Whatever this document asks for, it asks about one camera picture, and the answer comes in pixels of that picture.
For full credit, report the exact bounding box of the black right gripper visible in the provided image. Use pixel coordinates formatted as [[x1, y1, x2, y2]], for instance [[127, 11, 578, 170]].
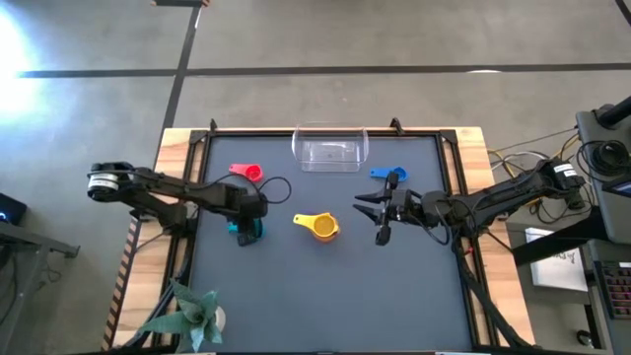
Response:
[[352, 171, 426, 248]]

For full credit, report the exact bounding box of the teal measuring cup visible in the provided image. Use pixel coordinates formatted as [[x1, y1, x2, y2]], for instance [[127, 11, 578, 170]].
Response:
[[226, 220, 268, 242]]

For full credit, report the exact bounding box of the red measuring cup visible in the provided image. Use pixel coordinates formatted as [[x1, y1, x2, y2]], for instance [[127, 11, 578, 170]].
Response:
[[228, 163, 265, 183]]

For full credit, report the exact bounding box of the blue measuring cup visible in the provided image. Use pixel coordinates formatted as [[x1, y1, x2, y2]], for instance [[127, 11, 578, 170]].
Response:
[[369, 166, 410, 183]]

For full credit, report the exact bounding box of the yellow measuring cup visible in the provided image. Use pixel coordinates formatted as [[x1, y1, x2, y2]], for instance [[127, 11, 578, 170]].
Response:
[[292, 212, 340, 239]]

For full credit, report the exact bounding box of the clear plastic basket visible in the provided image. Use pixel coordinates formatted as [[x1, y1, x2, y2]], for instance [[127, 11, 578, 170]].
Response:
[[291, 121, 371, 174]]

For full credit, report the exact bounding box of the clear plastic dish rack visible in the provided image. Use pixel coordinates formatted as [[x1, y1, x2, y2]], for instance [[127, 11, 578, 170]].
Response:
[[189, 135, 474, 354]]

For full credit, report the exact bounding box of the green artificial plant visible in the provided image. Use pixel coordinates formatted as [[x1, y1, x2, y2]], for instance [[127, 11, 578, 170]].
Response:
[[135, 278, 224, 354]]

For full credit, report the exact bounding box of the yellow black hazard tape strip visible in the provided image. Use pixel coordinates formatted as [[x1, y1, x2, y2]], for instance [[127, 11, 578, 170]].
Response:
[[101, 216, 145, 351]]

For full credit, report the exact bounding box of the black diagonal beam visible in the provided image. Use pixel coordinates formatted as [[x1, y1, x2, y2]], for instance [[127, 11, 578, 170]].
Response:
[[511, 205, 605, 267]]

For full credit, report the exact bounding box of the white paper sheet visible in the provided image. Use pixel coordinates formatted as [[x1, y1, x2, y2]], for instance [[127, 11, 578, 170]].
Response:
[[524, 226, 591, 293]]

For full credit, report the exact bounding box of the black power adapter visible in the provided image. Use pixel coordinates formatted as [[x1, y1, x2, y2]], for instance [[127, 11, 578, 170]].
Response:
[[566, 189, 588, 211]]

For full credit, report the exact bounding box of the grey metal stand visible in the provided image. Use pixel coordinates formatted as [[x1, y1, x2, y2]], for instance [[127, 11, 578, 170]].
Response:
[[0, 219, 80, 355]]

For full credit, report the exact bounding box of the black box device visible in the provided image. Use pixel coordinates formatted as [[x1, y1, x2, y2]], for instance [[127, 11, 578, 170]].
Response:
[[0, 191, 29, 227]]

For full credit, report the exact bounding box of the dark screen device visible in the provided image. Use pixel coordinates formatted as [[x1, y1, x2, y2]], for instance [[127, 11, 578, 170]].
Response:
[[601, 177, 631, 199]]

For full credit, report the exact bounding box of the black backlit keyboard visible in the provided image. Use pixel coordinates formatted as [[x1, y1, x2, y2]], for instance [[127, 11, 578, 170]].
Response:
[[594, 259, 631, 320]]

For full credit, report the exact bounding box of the black pole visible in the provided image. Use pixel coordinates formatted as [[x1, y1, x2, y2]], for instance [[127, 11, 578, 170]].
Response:
[[596, 95, 631, 128]]

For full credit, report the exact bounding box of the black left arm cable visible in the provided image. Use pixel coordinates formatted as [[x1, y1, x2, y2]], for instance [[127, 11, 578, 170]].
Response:
[[255, 176, 294, 205]]

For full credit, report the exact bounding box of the black metal table frame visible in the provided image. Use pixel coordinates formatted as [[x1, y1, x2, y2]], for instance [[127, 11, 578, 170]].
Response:
[[115, 126, 538, 355]]

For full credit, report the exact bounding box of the yellow cable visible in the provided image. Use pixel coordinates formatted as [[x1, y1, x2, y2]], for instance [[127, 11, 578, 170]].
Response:
[[490, 133, 582, 198]]

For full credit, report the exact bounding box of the coiled black cable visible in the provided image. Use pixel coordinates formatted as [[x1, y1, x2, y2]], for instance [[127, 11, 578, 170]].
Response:
[[576, 139, 631, 179]]

